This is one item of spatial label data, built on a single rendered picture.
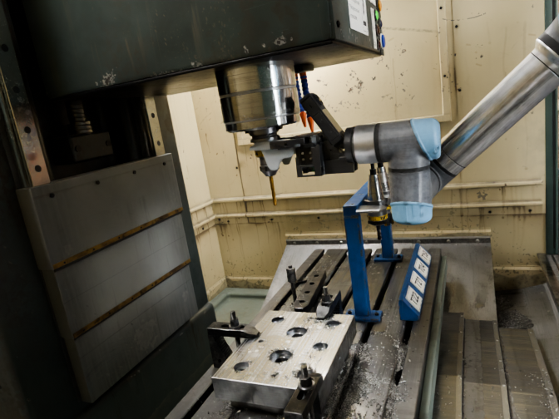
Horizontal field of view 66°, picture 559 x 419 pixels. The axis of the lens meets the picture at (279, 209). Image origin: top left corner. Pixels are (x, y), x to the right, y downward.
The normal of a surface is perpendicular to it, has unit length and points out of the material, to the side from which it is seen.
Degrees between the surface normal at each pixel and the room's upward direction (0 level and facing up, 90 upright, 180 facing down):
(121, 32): 90
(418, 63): 90
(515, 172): 90
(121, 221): 90
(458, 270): 25
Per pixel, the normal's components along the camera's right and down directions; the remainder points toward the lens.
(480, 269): -0.29, -0.77
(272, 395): -0.38, 0.27
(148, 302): 0.91, -0.04
